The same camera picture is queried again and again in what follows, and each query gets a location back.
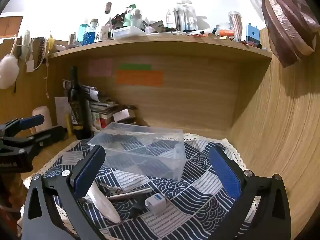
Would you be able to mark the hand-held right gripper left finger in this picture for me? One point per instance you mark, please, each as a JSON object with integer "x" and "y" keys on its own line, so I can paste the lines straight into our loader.
{"x": 87, "y": 172}

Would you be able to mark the clear plastic storage box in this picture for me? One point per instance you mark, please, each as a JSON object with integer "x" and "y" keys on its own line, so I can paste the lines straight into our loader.
{"x": 142, "y": 150}

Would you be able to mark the beige cylinder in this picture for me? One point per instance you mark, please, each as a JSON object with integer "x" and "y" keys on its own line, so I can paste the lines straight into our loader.
{"x": 42, "y": 118}

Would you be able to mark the brown woven hat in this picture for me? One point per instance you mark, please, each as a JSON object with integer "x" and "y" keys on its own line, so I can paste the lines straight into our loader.
{"x": 287, "y": 22}

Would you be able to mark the glass bowl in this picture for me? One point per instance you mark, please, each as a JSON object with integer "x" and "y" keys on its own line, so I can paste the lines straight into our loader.
{"x": 223, "y": 26}

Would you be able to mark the dark wine bottle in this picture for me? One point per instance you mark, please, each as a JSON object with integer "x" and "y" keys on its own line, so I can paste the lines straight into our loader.
{"x": 76, "y": 105}

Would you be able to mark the teal plastic bottle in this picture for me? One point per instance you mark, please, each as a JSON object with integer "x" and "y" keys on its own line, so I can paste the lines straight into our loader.
{"x": 82, "y": 33}

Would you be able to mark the cardboard box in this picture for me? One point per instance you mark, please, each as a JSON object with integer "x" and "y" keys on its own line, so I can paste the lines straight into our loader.
{"x": 10, "y": 26}

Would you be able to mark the white fluffy pompom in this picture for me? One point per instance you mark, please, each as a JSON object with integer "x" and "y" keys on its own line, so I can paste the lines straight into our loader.
{"x": 8, "y": 71}

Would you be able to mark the white hanging tag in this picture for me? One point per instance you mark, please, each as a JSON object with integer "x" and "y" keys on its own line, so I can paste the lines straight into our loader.
{"x": 30, "y": 66}

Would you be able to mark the white paper sheet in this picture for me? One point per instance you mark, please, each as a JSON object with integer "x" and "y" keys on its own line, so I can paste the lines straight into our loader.
{"x": 61, "y": 108}

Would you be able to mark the person's left forearm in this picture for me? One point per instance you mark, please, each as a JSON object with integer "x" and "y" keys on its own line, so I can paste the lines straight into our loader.
{"x": 8, "y": 200}

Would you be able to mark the mint green pump bottle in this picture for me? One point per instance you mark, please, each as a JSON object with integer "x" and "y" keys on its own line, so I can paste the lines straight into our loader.
{"x": 130, "y": 15}

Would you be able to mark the blue patterned table mat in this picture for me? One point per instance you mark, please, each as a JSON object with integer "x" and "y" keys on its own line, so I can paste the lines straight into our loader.
{"x": 175, "y": 205}

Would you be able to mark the clear jar of straws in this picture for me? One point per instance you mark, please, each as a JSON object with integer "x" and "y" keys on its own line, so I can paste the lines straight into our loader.
{"x": 236, "y": 25}

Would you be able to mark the cork topped bottle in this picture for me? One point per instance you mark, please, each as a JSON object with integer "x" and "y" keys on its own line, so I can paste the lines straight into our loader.
{"x": 108, "y": 8}

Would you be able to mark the stack of books and magazines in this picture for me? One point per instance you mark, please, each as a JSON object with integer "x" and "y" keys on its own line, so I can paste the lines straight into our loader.
{"x": 105, "y": 108}

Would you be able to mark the green sticky note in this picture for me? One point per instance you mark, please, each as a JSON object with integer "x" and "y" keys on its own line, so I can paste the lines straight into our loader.
{"x": 135, "y": 66}

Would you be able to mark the white plastic spoon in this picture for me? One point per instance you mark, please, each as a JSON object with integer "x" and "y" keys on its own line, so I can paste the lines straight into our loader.
{"x": 103, "y": 205}

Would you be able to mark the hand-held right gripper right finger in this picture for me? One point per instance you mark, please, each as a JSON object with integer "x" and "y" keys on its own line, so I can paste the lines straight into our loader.
{"x": 225, "y": 173}

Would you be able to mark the black clip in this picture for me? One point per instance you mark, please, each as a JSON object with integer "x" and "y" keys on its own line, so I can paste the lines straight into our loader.
{"x": 137, "y": 207}

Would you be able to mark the orange sticky note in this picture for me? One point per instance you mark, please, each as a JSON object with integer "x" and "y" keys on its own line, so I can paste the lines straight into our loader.
{"x": 140, "y": 78}

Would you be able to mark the metal nail clipper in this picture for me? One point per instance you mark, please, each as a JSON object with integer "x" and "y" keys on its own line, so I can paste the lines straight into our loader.
{"x": 110, "y": 188}

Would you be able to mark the white plastic container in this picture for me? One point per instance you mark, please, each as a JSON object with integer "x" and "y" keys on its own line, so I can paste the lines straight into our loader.
{"x": 127, "y": 31}

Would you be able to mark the wooden shelf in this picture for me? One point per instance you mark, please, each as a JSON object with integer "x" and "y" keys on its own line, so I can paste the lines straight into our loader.
{"x": 160, "y": 43}

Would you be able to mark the orange and white tube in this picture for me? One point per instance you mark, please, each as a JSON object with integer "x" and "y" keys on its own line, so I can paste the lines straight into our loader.
{"x": 225, "y": 33}

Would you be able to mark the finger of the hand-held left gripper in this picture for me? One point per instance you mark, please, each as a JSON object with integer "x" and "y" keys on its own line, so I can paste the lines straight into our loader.
{"x": 31, "y": 121}
{"x": 47, "y": 133}

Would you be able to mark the blue box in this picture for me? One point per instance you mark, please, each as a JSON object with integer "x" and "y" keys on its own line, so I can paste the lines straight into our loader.
{"x": 252, "y": 33}

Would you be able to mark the clear brush packaging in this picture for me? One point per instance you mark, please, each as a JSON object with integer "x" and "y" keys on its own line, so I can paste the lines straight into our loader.
{"x": 185, "y": 17}

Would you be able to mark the pink sticky note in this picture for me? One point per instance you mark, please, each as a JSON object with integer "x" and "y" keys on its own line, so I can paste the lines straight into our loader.
{"x": 100, "y": 67}

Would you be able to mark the white charger plug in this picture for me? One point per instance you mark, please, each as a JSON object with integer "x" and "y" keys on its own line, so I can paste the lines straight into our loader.
{"x": 155, "y": 203}

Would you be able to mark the blue dotted bottle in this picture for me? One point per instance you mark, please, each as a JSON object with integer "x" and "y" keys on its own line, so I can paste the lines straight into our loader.
{"x": 90, "y": 33}

